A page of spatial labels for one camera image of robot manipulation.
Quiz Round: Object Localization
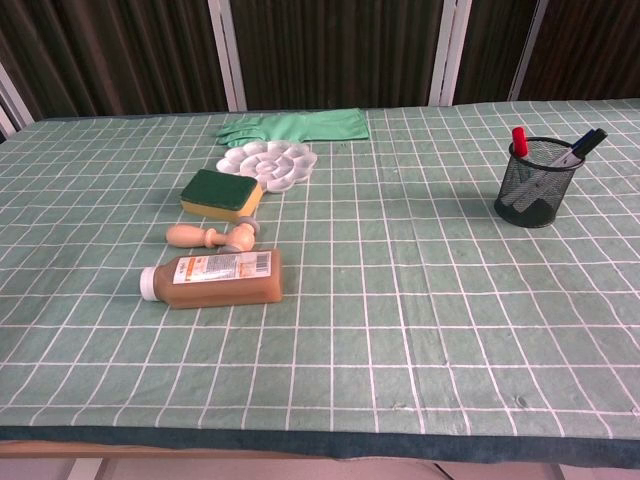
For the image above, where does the red marker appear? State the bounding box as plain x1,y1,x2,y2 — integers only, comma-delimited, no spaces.
502,126,539,206

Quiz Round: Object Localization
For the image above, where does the black mesh pen holder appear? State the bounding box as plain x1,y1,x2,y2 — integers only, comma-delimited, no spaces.
493,136,586,229

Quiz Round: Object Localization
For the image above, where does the green checked tablecloth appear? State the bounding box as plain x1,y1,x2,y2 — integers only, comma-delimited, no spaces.
0,98,640,460

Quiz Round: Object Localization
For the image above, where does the white flower paint palette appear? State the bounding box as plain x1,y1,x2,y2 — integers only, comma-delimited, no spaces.
216,140,319,193

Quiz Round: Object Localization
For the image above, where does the brown juice bottle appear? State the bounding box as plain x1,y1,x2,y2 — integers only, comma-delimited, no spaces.
139,249,285,311

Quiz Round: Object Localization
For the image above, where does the green yellow sponge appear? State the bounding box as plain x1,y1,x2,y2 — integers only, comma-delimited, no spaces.
179,168,264,220

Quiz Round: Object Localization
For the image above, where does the green rubber glove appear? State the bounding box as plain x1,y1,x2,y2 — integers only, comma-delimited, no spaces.
215,107,371,146

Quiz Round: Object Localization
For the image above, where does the wooden mallet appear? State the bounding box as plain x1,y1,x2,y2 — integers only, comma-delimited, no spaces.
165,217,261,253

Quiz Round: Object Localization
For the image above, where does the white frame post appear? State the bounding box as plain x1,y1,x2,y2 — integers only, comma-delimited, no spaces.
507,0,550,102
207,0,248,112
428,0,474,107
0,62,36,139

